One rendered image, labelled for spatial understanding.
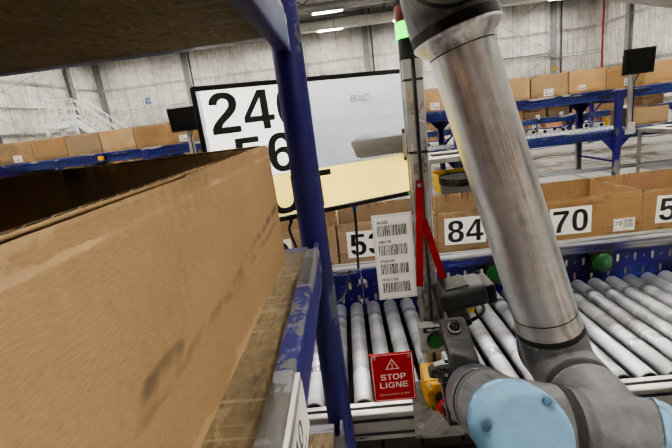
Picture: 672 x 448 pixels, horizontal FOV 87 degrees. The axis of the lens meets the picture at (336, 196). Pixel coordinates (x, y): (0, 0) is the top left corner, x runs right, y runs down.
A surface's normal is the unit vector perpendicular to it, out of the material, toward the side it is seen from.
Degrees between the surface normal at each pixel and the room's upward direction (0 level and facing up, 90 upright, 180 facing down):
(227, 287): 91
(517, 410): 59
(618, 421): 27
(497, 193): 94
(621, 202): 90
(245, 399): 0
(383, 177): 86
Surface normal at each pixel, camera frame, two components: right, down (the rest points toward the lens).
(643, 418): 0.04, -0.86
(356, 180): 0.32, 0.09
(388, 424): -0.01, 0.22
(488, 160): -0.53, 0.29
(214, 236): 0.99, -0.10
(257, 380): -0.12, -0.97
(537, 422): -0.17, -0.32
